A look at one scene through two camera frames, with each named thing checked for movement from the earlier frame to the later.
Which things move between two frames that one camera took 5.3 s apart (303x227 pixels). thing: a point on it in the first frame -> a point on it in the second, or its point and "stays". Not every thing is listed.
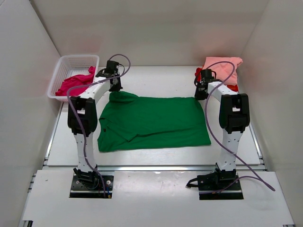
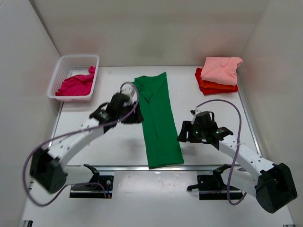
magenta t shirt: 76,80 stays
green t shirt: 132,122 -> 162,146
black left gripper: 115,85 -> 132,113
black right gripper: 197,96 -> 187,126
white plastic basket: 70,65 stays
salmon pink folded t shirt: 224,70 stays
